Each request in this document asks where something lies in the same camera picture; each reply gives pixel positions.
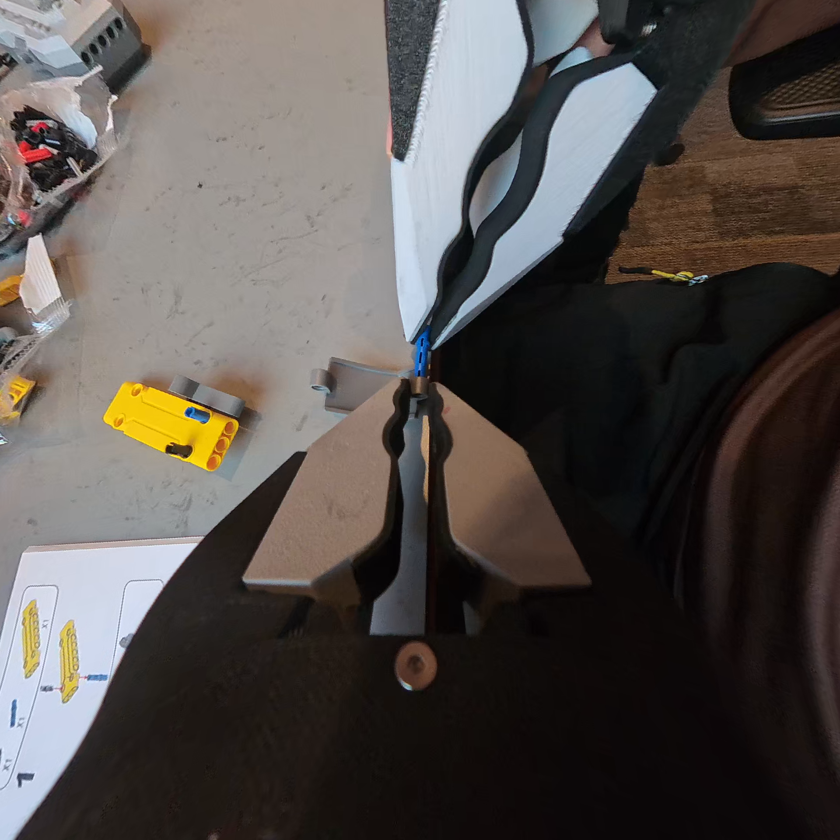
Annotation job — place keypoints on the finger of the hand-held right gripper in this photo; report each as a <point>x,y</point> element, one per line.
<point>577,144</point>
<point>446,164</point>

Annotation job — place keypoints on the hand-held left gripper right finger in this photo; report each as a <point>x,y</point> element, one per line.
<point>505,518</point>

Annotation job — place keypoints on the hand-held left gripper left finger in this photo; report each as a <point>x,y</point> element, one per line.
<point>328,518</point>

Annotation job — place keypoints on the grey angled connector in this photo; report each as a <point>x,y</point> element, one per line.
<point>210,394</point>
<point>354,384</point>

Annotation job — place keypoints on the black pin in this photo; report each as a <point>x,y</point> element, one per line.
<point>178,450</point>

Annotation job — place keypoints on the blue pin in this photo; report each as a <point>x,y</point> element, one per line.
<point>422,354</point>
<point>197,413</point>

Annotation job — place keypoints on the yellow beam panel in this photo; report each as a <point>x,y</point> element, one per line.
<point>157,420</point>

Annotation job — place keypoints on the bag of yellow blue parts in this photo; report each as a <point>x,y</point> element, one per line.
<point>39,289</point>

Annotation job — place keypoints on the grey desk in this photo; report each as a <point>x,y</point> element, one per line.
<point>262,197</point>

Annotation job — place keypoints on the black office chair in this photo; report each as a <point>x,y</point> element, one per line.
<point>787,92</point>

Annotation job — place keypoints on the person's legs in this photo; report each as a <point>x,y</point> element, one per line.
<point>590,394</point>

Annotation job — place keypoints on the white instruction booklet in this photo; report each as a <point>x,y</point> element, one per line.
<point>65,623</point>

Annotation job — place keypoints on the grey control hub block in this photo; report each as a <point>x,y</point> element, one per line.
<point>85,39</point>

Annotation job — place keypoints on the bag of red black parts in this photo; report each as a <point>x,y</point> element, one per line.
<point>52,144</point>

